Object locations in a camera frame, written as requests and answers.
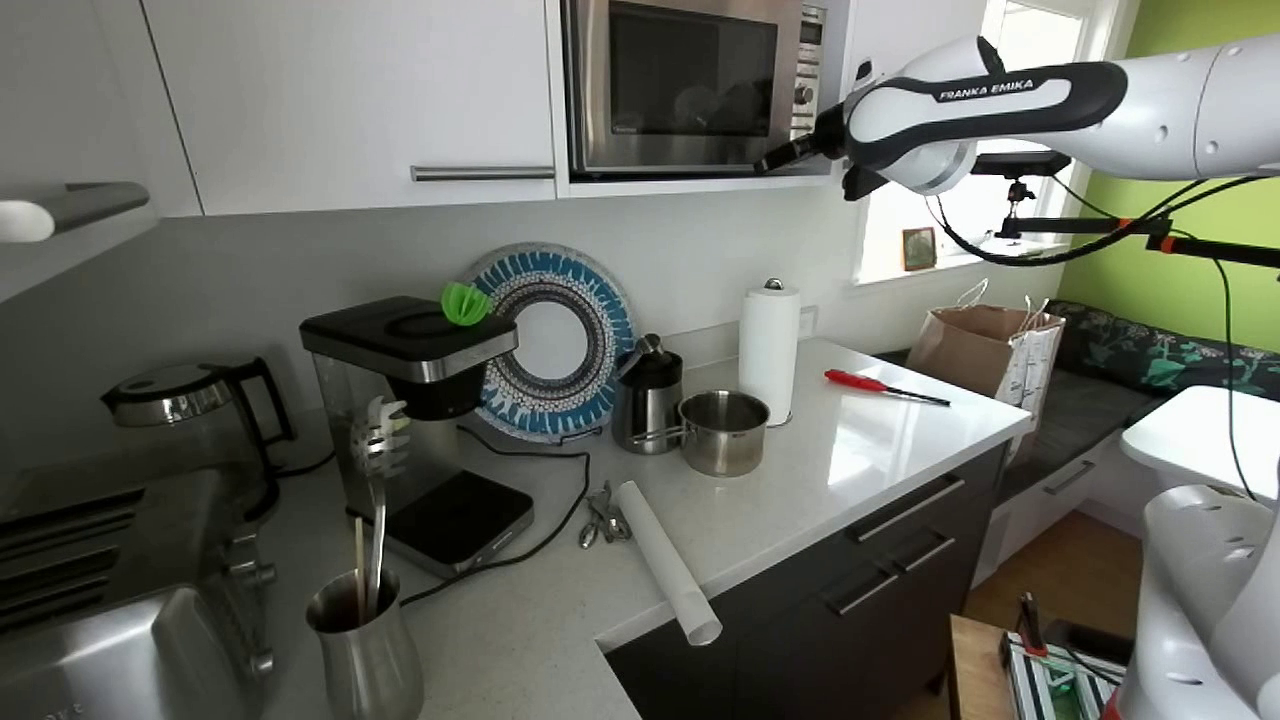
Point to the black steel coffee machine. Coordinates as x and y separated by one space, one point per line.
400 340

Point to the microwave door dark window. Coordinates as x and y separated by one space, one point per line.
687 80

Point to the steel slotted spatula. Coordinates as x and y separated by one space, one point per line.
377 447

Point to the brass wall switch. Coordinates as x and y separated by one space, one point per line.
918 249

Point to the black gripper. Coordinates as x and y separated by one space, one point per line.
826 139

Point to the small green plastic object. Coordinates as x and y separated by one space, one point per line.
466 304

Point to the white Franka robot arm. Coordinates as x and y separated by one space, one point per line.
1172 115

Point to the wide white cabinet door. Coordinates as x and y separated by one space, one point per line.
347 94

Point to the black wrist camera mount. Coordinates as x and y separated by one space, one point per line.
863 184

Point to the white low drawer unit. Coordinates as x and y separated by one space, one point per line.
1064 492

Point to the steel carafe black lid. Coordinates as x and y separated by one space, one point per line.
650 400

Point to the open cardboard box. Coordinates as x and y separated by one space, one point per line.
980 350

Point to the blue patterned decorative plate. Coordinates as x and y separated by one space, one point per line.
595 315

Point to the white grey extractor hood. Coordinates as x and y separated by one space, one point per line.
67 206

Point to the steel toaster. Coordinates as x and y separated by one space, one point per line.
67 553

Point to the narrow white cabinet door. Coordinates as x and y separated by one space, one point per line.
885 35

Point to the dark patterned bench cushion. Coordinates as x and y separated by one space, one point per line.
1172 361

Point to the white rolling pin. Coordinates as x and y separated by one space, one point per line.
667 564

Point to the steel utensil cup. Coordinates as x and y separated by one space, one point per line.
367 660

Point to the dark drawer cabinet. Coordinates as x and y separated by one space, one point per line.
802 626

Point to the wooden stick utensil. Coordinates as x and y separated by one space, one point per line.
356 564

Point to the white paper towel roll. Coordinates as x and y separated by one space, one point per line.
768 354

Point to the stainless steel microwave body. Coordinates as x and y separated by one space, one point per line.
807 80

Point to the steel paper towel holder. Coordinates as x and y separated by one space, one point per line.
768 280

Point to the steel saucepan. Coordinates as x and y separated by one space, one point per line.
727 443

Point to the steel faucet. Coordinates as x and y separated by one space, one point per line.
248 595

